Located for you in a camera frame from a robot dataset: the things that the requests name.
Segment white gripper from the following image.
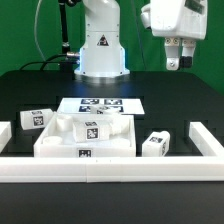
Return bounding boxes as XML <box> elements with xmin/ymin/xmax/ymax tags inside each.
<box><xmin>141</xmin><ymin>0</ymin><xmax>208</xmax><ymax>71</ymax></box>

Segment white square tabletop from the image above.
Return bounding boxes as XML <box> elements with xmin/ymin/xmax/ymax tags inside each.
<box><xmin>34</xmin><ymin>113</ymin><xmax>136</xmax><ymax>158</ymax></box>

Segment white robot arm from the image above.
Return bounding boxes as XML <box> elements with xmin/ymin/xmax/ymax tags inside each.
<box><xmin>75</xmin><ymin>0</ymin><xmax>208</xmax><ymax>78</ymax></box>

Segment white sheet with markers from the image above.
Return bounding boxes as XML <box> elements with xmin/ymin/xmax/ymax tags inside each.
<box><xmin>57</xmin><ymin>98</ymin><xmax>144</xmax><ymax>115</ymax></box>

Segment white U-shaped fence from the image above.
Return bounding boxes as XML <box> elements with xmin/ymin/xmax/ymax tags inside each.
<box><xmin>0</xmin><ymin>121</ymin><xmax>224</xmax><ymax>184</ymax></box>

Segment black cables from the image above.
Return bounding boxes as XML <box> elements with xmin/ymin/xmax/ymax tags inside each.
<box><xmin>19</xmin><ymin>0</ymin><xmax>81</xmax><ymax>72</ymax></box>

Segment white cable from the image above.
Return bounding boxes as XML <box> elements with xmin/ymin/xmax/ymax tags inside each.
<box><xmin>33</xmin><ymin>0</ymin><xmax>48</xmax><ymax>63</ymax></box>

